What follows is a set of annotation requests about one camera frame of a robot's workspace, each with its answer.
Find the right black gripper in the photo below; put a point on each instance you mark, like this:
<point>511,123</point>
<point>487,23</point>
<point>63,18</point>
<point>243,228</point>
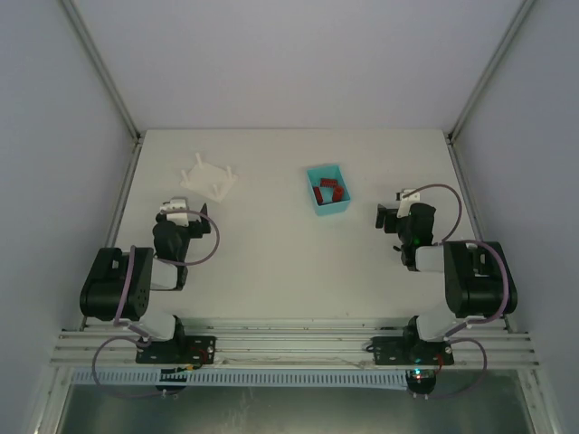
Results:
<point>390,220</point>

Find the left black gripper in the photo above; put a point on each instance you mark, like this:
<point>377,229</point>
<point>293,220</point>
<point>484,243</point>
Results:
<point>199,227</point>

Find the red spring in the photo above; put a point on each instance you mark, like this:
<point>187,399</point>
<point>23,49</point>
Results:
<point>337,195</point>
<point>328,183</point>
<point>318,195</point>

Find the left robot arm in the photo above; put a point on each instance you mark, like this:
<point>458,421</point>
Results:
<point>119,284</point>

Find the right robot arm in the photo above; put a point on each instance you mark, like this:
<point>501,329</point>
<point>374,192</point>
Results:
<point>478,287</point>

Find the teal plastic bin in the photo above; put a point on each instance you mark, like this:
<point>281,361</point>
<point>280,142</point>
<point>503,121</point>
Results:
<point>314,174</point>

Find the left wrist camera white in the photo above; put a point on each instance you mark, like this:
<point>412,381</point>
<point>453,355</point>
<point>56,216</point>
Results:
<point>175,211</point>

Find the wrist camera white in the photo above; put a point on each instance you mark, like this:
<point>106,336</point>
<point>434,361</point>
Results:
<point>412,195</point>
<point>175,211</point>

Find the white peg base plate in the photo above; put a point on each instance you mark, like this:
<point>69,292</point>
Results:
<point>210,181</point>

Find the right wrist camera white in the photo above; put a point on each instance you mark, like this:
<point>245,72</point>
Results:
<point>412,195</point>

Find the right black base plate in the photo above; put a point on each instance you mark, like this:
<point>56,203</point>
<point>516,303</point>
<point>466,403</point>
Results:
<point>391,350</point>

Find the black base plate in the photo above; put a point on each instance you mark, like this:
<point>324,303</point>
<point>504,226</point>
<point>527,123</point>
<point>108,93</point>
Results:
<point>189,349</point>
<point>391,350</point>

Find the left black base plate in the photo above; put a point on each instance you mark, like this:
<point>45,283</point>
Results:
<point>189,349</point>

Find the aluminium rail frame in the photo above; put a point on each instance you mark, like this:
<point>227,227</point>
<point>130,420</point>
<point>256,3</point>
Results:
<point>298,343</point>

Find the grey slotted cable duct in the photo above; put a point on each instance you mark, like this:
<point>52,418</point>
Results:
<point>389,380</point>

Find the left aluminium corner post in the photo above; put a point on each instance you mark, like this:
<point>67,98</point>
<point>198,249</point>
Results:
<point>82,31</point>

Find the aluminium corner post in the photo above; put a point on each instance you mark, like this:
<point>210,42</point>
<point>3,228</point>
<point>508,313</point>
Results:
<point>82,31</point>
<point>501,51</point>

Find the right aluminium corner post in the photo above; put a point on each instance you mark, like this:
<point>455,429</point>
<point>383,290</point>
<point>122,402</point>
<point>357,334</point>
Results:
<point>501,51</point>

